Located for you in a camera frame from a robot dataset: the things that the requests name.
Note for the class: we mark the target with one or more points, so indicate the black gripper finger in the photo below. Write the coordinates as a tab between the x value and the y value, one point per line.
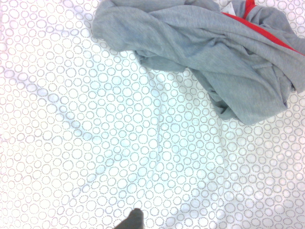
133	220

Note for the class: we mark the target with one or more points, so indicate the grey shirt with red trim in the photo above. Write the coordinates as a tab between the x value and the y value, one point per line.
95	133
205	57

